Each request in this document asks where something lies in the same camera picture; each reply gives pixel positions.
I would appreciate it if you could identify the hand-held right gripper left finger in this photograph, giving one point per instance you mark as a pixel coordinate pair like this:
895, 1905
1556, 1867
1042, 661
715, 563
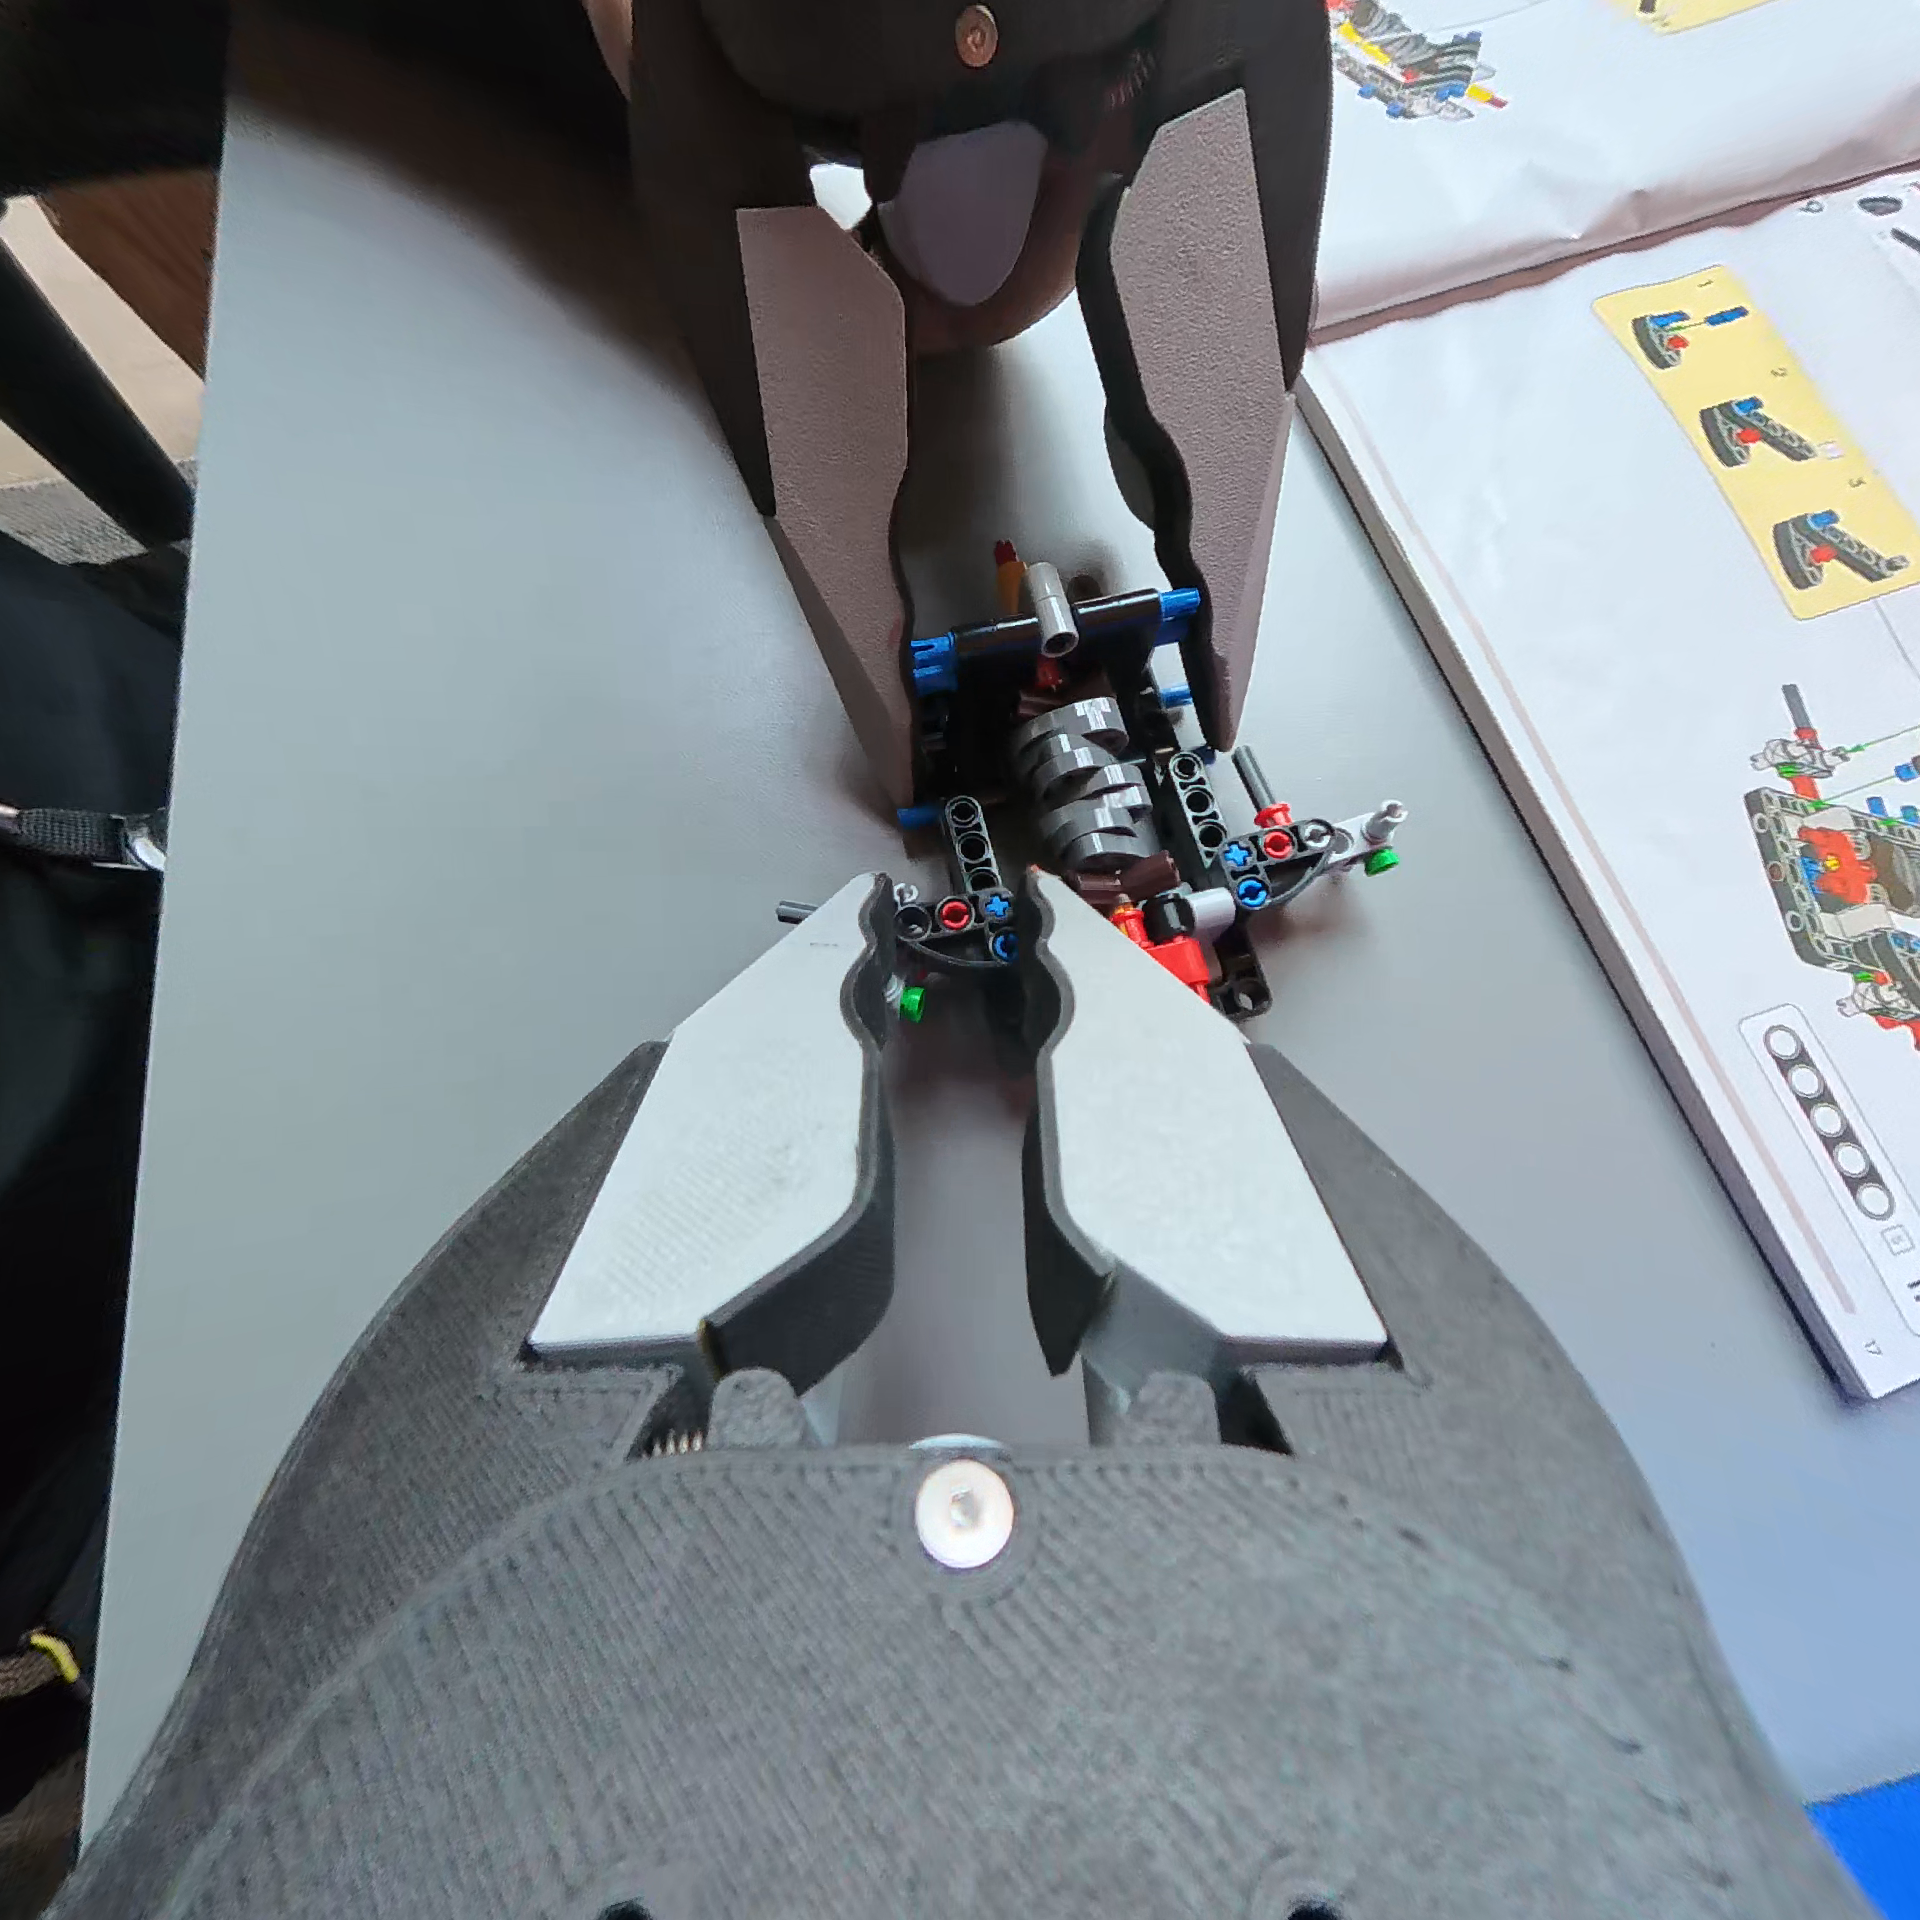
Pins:
720, 1170

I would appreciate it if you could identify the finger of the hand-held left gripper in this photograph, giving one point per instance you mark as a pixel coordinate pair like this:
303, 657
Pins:
1216, 330
833, 418

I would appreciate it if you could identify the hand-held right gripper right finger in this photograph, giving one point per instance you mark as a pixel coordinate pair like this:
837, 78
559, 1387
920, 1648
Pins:
1187, 1185

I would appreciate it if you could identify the black angled lego piece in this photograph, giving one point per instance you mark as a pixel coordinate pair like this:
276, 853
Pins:
928, 937

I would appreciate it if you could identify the lego instruction booklet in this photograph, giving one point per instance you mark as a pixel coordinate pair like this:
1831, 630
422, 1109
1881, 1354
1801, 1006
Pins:
1575, 523

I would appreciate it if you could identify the black frame lego assembly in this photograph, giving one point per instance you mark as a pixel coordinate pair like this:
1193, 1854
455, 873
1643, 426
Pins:
1080, 783

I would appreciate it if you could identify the person's left hand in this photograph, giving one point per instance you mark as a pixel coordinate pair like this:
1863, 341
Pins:
973, 330

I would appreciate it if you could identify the black chair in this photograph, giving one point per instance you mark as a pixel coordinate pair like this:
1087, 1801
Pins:
75, 390

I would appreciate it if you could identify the blue plastic bin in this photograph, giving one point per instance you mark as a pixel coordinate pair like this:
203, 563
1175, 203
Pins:
1876, 1854

